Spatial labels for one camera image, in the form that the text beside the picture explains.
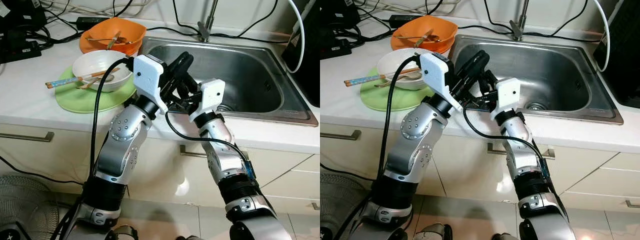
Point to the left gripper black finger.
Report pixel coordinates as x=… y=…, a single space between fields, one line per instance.
x=475 y=65
x=179 y=86
x=472 y=86
x=183 y=62

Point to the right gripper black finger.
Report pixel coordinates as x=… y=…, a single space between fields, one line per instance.
x=198 y=86
x=190 y=91
x=485 y=90
x=494 y=82

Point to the white bowl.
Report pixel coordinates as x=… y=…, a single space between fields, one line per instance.
x=395 y=62
x=95 y=62

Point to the green plate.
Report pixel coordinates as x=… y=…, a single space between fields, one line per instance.
x=80 y=102
x=385 y=100

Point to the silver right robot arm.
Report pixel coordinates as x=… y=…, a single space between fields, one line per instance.
x=225 y=160
x=530 y=165

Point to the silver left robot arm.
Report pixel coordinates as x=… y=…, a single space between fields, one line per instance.
x=420 y=150
x=120 y=150

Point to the metal faucet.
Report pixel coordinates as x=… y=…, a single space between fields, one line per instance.
x=517 y=25
x=205 y=27

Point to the stainless steel sink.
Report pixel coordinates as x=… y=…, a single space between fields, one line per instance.
x=560 y=75
x=250 y=75

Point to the orange bowl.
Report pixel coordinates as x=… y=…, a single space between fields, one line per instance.
x=125 y=27
x=440 y=25

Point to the short wooden utensil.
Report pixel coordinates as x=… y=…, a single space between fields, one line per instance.
x=115 y=40
x=427 y=37

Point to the golden spoon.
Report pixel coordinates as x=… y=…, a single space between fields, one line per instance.
x=395 y=81
x=92 y=83

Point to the white cabinet door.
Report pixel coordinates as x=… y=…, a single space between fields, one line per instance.
x=50 y=150
x=350 y=150
x=470 y=170
x=170 y=175

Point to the thin metal spoon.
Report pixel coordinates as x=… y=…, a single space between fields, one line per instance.
x=407 y=36
x=97 y=38

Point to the black power adapter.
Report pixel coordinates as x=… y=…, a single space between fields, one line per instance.
x=90 y=21
x=402 y=20

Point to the black water dispenser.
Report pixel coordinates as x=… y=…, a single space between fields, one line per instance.
x=625 y=60
x=310 y=85

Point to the grey right robot leg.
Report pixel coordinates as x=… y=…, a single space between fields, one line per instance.
x=185 y=237
x=502 y=236

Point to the grey robot leg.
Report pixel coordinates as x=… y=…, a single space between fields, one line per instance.
x=435 y=232
x=125 y=232
x=185 y=237
x=502 y=236

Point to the black power strip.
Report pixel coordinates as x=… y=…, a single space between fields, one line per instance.
x=20 y=50
x=335 y=47

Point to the grey left robot leg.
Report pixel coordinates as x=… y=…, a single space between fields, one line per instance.
x=435 y=232
x=125 y=232

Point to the black electronic device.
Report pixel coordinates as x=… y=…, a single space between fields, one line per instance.
x=20 y=12
x=337 y=11

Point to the grey floor fan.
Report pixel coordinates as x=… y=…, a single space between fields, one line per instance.
x=25 y=210
x=340 y=210

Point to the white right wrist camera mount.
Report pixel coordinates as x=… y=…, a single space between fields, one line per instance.
x=212 y=95
x=507 y=95

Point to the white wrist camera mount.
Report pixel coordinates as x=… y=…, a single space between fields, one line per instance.
x=147 y=75
x=507 y=95
x=435 y=75
x=212 y=95

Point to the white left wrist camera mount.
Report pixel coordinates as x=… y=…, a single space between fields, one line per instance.
x=435 y=75
x=147 y=75

